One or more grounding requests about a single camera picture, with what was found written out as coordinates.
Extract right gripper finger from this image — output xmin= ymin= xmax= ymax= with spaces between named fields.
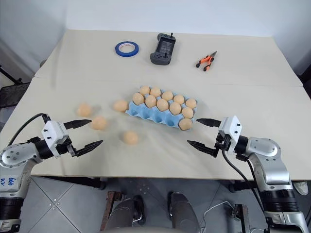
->
xmin=196 ymin=118 xmax=221 ymax=128
xmin=187 ymin=139 xmax=217 ymax=159

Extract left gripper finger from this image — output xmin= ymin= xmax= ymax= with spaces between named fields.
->
xmin=69 ymin=119 xmax=93 ymax=130
xmin=77 ymin=139 xmax=104 ymax=156

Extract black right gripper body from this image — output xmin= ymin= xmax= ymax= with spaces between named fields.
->
xmin=213 ymin=121 xmax=233 ymax=159

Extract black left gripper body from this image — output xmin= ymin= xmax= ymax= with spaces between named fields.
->
xmin=58 ymin=121 xmax=80 ymax=158

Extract blue egg carton with eggs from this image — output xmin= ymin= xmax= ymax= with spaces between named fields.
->
xmin=125 ymin=84 xmax=199 ymax=133

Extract orange black pliers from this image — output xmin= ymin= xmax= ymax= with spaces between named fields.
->
xmin=195 ymin=50 xmax=218 ymax=72

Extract rusty metal stand leg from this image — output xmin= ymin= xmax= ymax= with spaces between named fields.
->
xmin=233 ymin=203 xmax=251 ymax=233
xmin=102 ymin=190 xmax=125 ymax=232

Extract dark rounded shape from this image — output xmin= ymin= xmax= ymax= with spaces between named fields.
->
xmin=132 ymin=195 xmax=147 ymax=225
xmin=168 ymin=191 xmax=201 ymax=233

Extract blue tape roll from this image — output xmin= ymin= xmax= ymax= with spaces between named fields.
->
xmin=115 ymin=41 xmax=140 ymax=58

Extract grey handheld controller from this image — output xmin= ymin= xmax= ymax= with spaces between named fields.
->
xmin=150 ymin=32 xmax=177 ymax=66

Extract white floor object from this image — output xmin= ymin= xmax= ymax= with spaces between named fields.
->
xmin=292 ymin=181 xmax=311 ymax=196

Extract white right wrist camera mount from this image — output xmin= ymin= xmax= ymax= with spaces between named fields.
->
xmin=218 ymin=115 xmax=243 ymax=153

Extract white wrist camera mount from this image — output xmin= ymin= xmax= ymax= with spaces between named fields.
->
xmin=218 ymin=115 xmax=243 ymax=153
xmin=40 ymin=120 xmax=71 ymax=159

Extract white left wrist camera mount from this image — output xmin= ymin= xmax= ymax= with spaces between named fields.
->
xmin=40 ymin=120 xmax=71 ymax=159

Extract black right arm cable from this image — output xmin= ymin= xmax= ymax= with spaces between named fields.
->
xmin=220 ymin=148 xmax=274 ymax=229

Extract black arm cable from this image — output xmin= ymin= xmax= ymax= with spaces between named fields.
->
xmin=220 ymin=148 xmax=274 ymax=229
xmin=6 ymin=113 xmax=52 ymax=148

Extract black table frame bar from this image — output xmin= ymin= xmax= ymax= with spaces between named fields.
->
xmin=43 ymin=176 xmax=106 ymax=191
xmin=229 ymin=181 xmax=259 ymax=194

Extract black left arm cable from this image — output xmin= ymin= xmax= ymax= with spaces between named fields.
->
xmin=6 ymin=113 xmax=52 ymax=148

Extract white floor cable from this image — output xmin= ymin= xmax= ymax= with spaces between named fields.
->
xmin=203 ymin=200 xmax=235 ymax=224

